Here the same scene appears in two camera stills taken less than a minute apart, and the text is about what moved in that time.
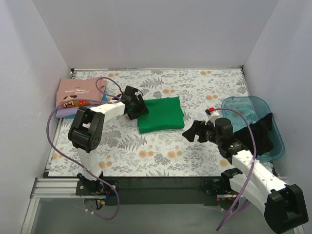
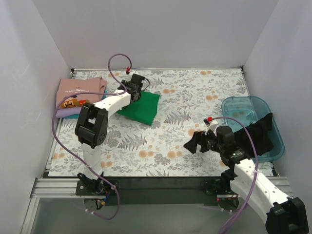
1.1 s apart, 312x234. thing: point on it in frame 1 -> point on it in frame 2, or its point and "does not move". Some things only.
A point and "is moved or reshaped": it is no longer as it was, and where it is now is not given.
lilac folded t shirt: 70,111 does not move
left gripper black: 136,106 -> 134,95
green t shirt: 164,113 is moved or reshaped
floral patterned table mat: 152,145 does not move
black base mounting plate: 155,192 does not move
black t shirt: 263,141 does not move
